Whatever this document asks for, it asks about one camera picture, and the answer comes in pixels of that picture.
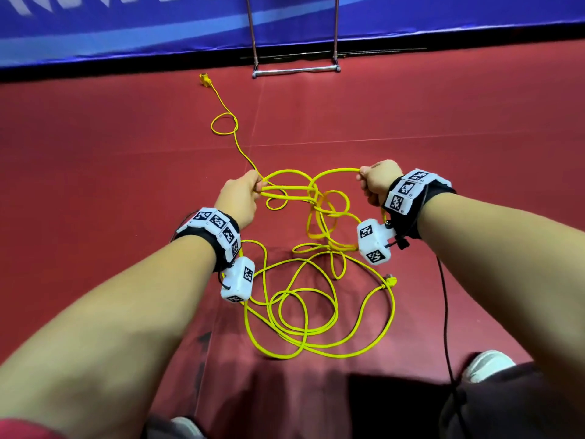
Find person's left hand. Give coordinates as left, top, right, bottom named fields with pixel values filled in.
left=214, top=169, right=268, bottom=230

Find person's right hand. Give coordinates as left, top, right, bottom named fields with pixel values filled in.
left=356, top=159, right=405, bottom=207

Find yellow cord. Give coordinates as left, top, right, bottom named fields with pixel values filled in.
left=198, top=72, right=400, bottom=361

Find metal rack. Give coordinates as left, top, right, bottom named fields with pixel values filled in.
left=244, top=0, right=343, bottom=79

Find person's left forearm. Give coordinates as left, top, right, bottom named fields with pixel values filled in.
left=0, top=235, right=219, bottom=439

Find person's right forearm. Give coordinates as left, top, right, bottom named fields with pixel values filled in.
left=416, top=191, right=585, bottom=408

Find person's dark trousers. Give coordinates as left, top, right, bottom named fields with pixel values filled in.
left=439, top=361, right=585, bottom=439

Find black marker wristband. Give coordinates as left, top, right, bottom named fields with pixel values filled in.
left=172, top=206, right=243, bottom=273
left=382, top=167, right=457, bottom=241

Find blue banner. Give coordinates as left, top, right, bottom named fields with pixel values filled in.
left=0, top=0, right=585, bottom=70

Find pink shirt sleeve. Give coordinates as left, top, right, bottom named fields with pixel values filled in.
left=0, top=418, right=67, bottom=439

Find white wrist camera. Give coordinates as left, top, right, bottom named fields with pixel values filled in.
left=219, top=255, right=258, bottom=304
left=355, top=217, right=400, bottom=267

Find black cable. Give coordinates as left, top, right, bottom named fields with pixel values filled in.
left=435, top=255, right=458, bottom=385

